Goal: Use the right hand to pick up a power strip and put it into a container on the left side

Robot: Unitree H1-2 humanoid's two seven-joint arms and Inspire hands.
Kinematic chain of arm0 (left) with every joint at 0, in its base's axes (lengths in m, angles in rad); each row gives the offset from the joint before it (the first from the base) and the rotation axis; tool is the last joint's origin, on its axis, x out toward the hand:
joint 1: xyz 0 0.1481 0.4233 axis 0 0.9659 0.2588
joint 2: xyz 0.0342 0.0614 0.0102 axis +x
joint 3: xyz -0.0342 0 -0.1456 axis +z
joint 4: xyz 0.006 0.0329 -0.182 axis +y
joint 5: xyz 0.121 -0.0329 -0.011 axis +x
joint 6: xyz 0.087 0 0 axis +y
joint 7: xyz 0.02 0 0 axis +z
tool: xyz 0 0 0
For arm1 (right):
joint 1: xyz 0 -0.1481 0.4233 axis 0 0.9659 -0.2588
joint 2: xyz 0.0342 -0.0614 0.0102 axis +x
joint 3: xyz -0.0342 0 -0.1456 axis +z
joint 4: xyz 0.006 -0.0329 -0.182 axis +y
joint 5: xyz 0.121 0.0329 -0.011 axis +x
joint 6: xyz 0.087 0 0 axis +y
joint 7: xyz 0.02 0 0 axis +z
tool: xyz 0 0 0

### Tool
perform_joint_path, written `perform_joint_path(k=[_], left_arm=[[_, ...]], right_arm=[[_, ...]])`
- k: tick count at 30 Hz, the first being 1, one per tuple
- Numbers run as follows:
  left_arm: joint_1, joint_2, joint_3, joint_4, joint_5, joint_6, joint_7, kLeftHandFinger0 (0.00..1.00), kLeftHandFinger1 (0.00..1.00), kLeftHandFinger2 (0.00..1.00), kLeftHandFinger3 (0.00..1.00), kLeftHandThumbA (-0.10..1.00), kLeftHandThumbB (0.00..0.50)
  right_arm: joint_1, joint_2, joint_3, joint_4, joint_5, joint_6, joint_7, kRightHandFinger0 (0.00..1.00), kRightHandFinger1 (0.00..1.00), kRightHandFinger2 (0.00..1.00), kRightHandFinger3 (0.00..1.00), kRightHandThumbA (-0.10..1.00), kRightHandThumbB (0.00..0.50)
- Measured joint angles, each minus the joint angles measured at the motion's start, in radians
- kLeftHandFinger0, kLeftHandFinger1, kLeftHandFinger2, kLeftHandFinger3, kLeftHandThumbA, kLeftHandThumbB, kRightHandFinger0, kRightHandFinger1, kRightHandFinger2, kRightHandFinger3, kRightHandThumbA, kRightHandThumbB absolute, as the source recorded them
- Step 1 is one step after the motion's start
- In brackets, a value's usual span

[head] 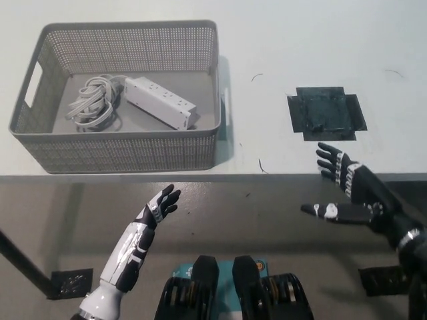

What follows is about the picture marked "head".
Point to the thin curved black thread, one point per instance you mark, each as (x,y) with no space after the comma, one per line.
(256,76)
(394,70)

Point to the grey perforated plastic basket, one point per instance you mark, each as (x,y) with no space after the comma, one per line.
(116,150)

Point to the black table leg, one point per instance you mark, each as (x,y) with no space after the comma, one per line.
(23,260)

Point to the robot body black teal blocks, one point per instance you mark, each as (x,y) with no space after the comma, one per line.
(207,283)

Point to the black tape patch on table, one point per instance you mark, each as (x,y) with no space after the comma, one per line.
(323,113)

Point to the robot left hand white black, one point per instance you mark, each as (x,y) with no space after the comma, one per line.
(133,253)

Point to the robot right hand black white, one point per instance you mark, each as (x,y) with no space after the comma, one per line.
(370,196)

